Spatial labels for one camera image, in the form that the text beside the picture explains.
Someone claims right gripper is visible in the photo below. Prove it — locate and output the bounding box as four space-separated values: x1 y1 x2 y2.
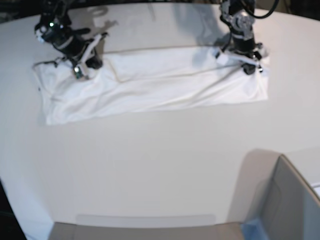
52 32 111 81

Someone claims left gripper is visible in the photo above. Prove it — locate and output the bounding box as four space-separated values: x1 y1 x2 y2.
213 43 264 75

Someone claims white printed t-shirt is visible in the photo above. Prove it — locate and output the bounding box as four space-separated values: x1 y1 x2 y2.
33 46 270 125

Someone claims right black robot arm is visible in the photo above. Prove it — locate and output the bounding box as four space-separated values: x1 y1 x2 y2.
34 0 108 81

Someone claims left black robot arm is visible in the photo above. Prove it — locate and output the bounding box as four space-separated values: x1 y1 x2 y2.
215 0 264 75

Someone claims black hanging cable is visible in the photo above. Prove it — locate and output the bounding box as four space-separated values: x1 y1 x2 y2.
239 0 280 19

